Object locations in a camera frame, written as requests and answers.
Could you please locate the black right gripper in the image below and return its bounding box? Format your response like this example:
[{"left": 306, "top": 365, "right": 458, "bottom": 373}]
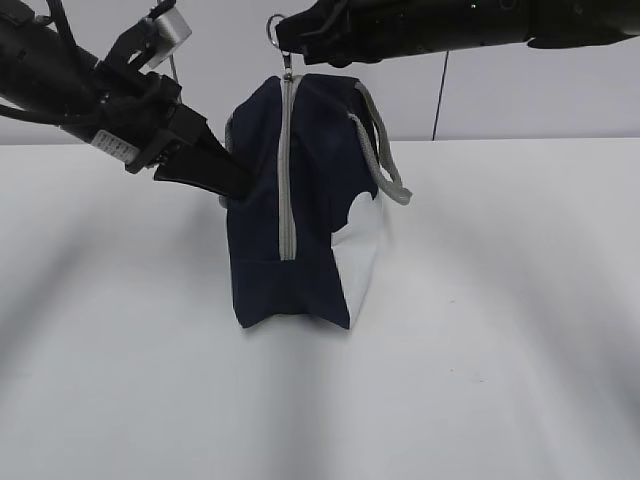
[{"left": 275, "top": 0, "right": 530, "bottom": 68}]

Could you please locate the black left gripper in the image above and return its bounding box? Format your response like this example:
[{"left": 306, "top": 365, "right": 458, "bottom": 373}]
[{"left": 89, "top": 22, "right": 255, "bottom": 200}]

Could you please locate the navy blue lunch bag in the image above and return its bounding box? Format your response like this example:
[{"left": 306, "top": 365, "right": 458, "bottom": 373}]
[{"left": 224, "top": 71, "right": 412, "bottom": 329}]

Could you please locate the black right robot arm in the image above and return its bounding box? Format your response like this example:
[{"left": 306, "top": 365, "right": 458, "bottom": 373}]
[{"left": 275, "top": 0, "right": 639, "bottom": 68}]

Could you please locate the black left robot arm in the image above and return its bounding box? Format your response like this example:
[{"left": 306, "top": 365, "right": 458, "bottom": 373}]
[{"left": 1, "top": 1, "right": 254, "bottom": 200}]

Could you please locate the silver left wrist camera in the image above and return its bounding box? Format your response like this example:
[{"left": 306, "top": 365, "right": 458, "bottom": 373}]
[{"left": 146, "top": 1, "right": 192, "bottom": 69}]

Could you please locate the black cable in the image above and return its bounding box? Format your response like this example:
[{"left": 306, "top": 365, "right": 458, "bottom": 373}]
[{"left": 0, "top": 0, "right": 109, "bottom": 129}]

